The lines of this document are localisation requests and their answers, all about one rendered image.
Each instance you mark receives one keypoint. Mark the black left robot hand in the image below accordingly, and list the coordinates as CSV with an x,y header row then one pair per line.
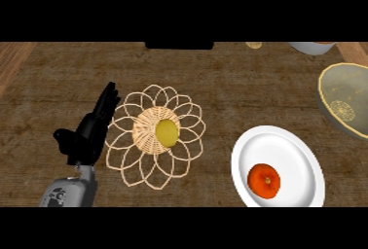
x,y
91,129

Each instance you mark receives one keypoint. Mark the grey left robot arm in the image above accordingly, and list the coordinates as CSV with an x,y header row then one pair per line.
x,y
70,191

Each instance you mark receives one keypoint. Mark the red tomato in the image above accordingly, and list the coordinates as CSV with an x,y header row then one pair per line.
x,y
264,181

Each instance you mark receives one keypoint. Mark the white plate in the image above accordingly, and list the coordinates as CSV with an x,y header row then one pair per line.
x,y
280,152

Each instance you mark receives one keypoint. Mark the grey bowl with yellow rim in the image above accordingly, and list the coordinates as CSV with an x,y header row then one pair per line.
x,y
345,100

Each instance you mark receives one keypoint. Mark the wicker flower-shaped basket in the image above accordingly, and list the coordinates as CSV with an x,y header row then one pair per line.
x,y
149,136

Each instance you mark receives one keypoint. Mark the yellow lemon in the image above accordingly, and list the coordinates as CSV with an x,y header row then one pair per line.
x,y
168,133

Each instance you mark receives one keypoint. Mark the small yellow round object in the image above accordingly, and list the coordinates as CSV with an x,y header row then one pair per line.
x,y
255,44

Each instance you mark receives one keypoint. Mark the white cup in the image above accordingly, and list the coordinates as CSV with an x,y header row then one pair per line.
x,y
313,47

